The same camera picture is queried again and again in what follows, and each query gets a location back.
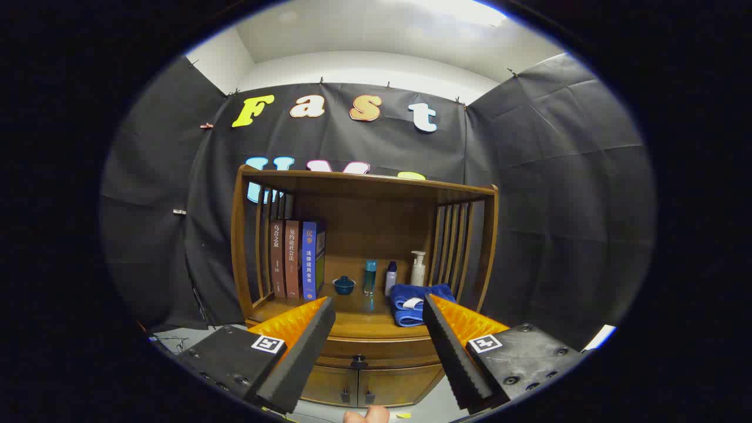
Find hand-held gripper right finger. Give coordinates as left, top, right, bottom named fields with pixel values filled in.
left=422, top=293, right=588, bottom=414

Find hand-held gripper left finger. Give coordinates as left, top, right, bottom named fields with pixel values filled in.
left=176, top=296, right=337, bottom=415

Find wooden cabinet door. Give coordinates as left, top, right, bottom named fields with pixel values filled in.
left=358, top=365, right=444, bottom=407
left=303, top=365, right=359, bottom=407

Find wooden countertop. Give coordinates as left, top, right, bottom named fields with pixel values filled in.
left=247, top=256, right=456, bottom=340

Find wooden cabinet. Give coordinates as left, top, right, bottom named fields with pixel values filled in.
left=231, top=164, right=500, bottom=409

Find blue folded towel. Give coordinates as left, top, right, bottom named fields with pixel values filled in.
left=390, top=283, right=456, bottom=328

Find blue book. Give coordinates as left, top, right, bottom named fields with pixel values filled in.
left=301, top=220, right=327, bottom=301

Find reddish brown book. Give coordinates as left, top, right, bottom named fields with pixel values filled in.
left=285, top=220, right=303, bottom=300

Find dark brown book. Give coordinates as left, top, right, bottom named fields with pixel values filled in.
left=270, top=219, right=287, bottom=298

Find white sheet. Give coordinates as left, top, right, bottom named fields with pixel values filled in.
left=582, top=324, right=617, bottom=352

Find black backdrop cloth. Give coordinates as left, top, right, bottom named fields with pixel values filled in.
left=100, top=53, right=656, bottom=353

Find thin floor cables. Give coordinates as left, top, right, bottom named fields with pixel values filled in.
left=150, top=332, right=189, bottom=353

